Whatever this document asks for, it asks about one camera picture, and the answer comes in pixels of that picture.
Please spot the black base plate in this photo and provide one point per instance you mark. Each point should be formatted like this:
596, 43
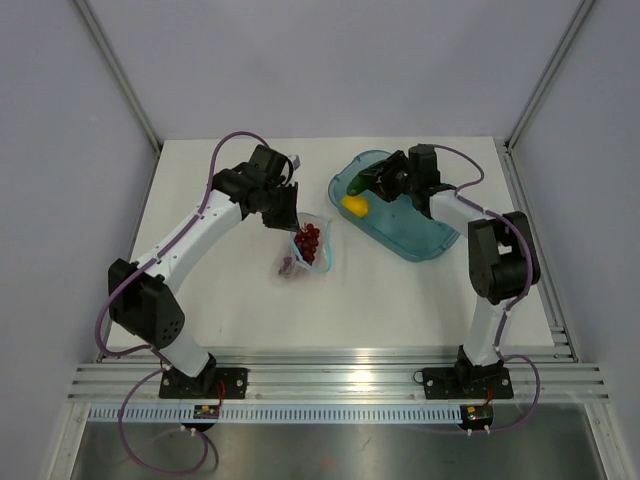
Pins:
441, 383
215, 383

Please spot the right small circuit board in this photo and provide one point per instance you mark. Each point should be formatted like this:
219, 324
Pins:
477, 417

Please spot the clear zip top bag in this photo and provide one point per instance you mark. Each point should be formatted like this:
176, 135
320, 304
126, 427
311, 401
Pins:
290, 264

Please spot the left small circuit board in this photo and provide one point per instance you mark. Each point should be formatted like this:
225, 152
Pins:
206, 412

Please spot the yellow lemon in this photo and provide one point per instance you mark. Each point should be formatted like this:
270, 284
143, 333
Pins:
356, 205

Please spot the aluminium frame post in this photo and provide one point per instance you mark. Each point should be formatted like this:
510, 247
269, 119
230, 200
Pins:
98, 35
559, 55

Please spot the white slotted cable duct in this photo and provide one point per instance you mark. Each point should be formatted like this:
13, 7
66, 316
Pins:
282, 414

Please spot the aluminium mounting rail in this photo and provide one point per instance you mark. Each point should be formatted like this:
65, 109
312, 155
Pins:
351, 375

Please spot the green cucumber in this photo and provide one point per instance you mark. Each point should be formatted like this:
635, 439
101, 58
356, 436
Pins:
359, 184

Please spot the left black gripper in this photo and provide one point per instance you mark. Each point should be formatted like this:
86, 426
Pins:
286, 221

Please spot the teal plastic tray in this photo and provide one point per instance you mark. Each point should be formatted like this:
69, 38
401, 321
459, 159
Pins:
397, 225

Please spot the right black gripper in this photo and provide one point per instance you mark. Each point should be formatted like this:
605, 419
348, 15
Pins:
384, 189

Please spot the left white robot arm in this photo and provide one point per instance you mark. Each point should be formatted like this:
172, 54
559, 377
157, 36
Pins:
142, 294

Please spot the red grape bunch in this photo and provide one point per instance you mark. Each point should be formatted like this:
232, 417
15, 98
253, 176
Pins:
307, 242

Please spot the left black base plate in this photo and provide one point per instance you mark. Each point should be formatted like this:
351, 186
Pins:
215, 383

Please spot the right aluminium frame post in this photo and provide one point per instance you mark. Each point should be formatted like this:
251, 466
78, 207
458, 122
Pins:
559, 55

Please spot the left aluminium frame post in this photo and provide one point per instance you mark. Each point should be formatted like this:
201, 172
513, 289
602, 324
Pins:
98, 35

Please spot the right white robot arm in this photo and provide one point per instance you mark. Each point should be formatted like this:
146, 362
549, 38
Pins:
502, 260

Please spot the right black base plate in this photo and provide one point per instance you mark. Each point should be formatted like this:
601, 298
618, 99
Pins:
441, 383

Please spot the small circuit board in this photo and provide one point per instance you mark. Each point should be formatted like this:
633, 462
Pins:
477, 417
206, 412

